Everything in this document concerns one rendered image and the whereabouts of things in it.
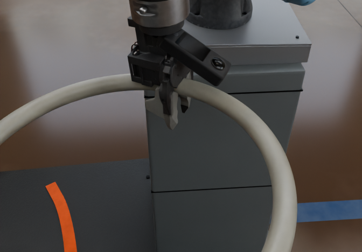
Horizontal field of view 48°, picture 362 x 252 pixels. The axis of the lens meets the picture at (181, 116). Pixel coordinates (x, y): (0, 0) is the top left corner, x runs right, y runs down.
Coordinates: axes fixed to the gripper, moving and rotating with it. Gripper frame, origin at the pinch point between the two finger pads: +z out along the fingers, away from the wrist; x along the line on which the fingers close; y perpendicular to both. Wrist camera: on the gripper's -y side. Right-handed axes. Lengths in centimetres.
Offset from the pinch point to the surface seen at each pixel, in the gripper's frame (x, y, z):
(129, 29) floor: -164, 130, 96
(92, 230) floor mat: -12, 52, 89
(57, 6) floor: -171, 202, 94
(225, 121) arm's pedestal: -25.2, 0.9, 23.2
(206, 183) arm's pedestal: -22, 5, 48
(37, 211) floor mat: -9, 78, 88
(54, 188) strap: -22, 79, 88
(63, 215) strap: -12, 66, 88
